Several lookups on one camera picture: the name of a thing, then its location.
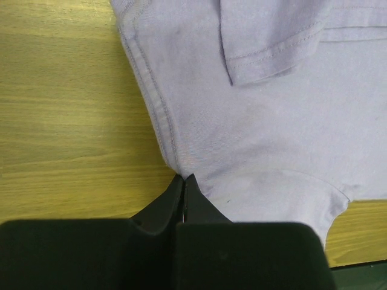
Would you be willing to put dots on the purple t shirt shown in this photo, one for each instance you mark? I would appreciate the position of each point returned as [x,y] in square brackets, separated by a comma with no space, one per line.
[278,108]

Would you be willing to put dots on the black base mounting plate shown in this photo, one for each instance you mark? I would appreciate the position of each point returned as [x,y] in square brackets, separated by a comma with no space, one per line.
[365,276]

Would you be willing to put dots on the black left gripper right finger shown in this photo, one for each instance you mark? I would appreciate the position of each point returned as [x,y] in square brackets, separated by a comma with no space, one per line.
[211,252]

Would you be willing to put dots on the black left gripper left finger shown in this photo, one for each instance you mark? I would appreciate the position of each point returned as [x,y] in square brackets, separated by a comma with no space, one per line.
[123,253]

